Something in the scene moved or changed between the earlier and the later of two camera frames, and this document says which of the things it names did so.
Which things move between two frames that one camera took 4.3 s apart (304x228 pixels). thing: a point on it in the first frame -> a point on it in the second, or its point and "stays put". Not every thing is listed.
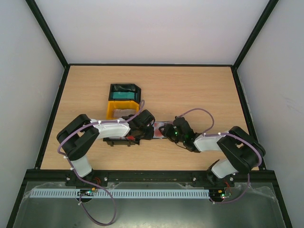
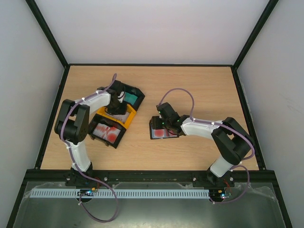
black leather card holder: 157,134 stays put
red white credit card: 156,133 stays put
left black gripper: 149,136 -> 122,111
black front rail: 145,176 stays put
